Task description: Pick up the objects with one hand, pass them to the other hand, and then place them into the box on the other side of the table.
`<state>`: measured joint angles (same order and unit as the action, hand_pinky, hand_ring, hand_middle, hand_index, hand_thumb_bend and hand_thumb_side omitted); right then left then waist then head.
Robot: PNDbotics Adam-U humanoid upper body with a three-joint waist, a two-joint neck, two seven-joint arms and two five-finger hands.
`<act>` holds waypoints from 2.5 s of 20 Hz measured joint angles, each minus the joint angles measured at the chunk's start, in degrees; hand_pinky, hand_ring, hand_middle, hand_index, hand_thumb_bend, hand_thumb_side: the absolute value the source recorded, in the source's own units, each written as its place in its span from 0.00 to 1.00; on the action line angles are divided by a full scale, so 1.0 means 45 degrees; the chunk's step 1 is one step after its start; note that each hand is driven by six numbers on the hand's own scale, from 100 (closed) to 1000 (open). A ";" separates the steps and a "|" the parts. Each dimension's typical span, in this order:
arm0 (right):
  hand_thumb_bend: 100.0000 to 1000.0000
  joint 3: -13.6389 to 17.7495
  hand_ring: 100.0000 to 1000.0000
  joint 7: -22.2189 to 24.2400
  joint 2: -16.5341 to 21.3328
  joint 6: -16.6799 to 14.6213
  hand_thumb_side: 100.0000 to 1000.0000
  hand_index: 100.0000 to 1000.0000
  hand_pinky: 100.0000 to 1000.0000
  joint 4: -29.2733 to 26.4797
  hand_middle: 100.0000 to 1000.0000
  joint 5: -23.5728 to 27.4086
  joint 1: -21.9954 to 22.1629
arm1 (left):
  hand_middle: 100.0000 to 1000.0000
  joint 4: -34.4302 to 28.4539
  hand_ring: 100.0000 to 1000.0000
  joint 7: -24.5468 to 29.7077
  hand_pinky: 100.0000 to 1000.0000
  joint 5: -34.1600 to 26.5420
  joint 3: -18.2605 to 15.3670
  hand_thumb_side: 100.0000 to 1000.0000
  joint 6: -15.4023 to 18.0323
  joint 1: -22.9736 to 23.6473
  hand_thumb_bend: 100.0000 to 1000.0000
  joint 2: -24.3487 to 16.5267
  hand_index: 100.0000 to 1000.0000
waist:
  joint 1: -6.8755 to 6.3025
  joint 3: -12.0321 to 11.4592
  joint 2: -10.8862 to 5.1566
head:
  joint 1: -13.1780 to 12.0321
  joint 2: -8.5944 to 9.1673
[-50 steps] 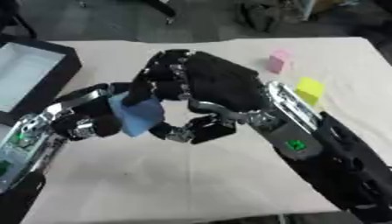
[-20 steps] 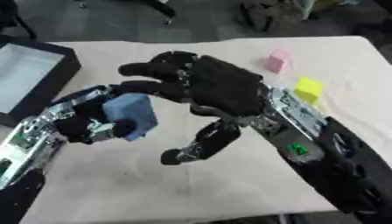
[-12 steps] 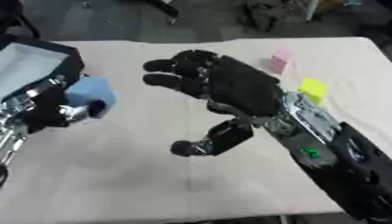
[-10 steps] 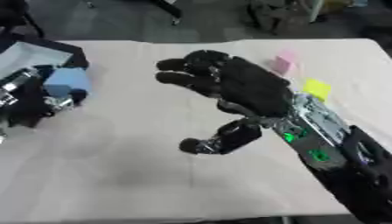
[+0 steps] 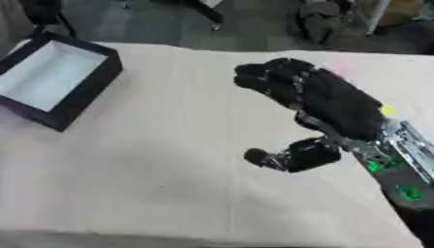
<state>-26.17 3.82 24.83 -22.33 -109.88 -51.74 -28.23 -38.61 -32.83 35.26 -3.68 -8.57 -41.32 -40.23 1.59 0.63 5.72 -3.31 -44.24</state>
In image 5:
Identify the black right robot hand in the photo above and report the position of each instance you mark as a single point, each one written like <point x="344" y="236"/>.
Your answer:
<point x="333" y="100"/>

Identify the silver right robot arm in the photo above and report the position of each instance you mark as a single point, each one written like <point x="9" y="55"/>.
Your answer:
<point x="404" y="168"/>

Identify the black box white inside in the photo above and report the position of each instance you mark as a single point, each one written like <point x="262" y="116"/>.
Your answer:
<point x="51" y="79"/>

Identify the pink block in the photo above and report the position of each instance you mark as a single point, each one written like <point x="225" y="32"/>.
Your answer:
<point x="342" y="68"/>

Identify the yellow block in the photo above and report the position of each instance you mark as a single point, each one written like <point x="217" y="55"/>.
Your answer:
<point x="386" y="109"/>

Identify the dark bag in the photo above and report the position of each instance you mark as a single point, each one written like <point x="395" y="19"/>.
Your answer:
<point x="323" y="17"/>

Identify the white pole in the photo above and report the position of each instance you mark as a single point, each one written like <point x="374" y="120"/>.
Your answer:
<point x="377" y="16"/>

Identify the black wheeled stand leg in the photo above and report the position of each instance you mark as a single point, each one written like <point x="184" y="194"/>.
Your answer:
<point x="208" y="13"/>

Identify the black chair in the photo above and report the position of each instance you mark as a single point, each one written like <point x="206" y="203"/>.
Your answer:
<point x="45" y="14"/>

